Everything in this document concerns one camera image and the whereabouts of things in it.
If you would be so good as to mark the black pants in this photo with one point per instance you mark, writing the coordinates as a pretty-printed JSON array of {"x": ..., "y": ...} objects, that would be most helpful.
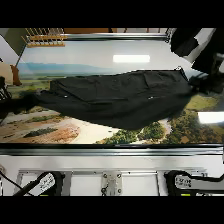
[{"x": 116, "y": 100}]

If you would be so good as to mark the cream garment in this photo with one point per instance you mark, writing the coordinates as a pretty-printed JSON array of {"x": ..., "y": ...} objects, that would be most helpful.
[{"x": 5, "y": 72}]

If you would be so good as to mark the brown garment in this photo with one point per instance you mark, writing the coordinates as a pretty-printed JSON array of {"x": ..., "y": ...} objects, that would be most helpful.
[{"x": 15, "y": 75}]

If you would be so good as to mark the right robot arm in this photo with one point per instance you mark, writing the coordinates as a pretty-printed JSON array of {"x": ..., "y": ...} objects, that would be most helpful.
[{"x": 200, "y": 182}]

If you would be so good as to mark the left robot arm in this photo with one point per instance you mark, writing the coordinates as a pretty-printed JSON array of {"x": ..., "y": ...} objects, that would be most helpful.
[{"x": 45, "y": 184}]

